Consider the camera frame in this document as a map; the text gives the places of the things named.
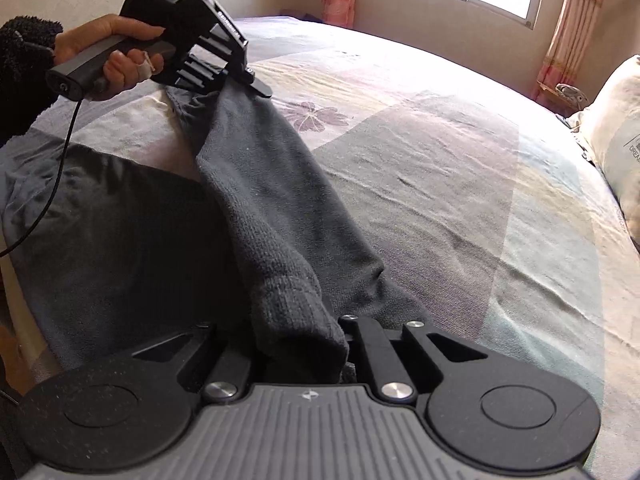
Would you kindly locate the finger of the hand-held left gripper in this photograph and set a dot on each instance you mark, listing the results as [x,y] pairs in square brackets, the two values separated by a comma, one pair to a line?
[235,45]
[202,72]

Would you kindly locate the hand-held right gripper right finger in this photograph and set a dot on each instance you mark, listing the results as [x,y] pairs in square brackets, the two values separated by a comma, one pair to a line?
[361,336]

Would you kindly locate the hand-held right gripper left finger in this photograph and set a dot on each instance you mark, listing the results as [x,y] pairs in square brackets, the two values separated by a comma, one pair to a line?
[230,360]

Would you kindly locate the dark grey pants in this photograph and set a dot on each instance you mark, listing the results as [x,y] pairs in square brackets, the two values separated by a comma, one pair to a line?
[260,185]

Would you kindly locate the person's left forearm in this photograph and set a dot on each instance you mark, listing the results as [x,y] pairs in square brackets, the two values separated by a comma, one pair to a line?
[20,60]

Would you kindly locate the person's left hand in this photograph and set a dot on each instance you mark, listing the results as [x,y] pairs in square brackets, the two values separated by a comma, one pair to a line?
[90,35]

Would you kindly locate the floral patchwork bed sheet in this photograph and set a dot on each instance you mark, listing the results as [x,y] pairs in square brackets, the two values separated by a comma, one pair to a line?
[450,160]

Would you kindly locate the pale floral pillow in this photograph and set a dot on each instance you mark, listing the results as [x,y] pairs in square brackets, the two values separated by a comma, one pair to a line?
[575,125]

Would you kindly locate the wooden bedside shelf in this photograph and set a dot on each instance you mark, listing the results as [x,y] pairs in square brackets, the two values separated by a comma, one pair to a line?
[550,97]

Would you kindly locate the grey patterned bundle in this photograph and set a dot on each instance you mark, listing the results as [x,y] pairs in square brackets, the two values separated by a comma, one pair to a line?
[570,94]

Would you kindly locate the beige printed pillow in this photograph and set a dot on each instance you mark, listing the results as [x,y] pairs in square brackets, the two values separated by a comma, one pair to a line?
[620,135]

